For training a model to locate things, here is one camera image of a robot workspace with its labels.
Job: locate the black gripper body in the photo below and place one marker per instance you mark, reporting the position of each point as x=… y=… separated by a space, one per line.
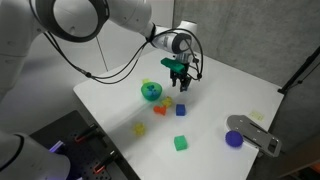
x=181 y=74

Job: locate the orange toy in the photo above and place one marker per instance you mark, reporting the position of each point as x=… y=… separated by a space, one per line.
x=160 y=109

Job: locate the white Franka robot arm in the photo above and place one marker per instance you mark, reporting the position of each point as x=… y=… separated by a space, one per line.
x=76 y=20

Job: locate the teal toy figure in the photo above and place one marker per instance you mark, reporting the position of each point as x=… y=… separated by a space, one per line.
x=151 y=88

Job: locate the green bowl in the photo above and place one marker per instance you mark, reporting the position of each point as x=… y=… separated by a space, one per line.
x=151 y=91

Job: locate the light blue toy figure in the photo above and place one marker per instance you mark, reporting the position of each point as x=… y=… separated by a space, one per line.
x=150 y=95

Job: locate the yellow spiky toy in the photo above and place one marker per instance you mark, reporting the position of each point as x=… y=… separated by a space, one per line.
x=139 y=129

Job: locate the orange block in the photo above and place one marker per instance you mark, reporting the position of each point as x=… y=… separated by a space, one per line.
x=167 y=101

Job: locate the blue cube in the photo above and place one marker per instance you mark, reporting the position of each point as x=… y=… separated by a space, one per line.
x=180 y=109

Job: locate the yellow-green block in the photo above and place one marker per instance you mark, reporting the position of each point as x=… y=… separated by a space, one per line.
x=145 y=81

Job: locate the green cube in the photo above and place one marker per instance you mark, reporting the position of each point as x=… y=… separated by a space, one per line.
x=180 y=142

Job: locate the purple ball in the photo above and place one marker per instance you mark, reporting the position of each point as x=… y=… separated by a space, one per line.
x=233 y=138

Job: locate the grey metal plate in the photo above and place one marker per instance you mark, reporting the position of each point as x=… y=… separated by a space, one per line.
x=258 y=133

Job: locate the black tripod stand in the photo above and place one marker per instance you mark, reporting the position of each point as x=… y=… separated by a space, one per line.
x=296 y=75

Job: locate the black perforated board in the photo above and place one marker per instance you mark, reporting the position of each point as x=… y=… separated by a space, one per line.
x=83 y=153

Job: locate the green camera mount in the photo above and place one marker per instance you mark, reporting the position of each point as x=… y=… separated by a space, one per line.
x=172 y=65

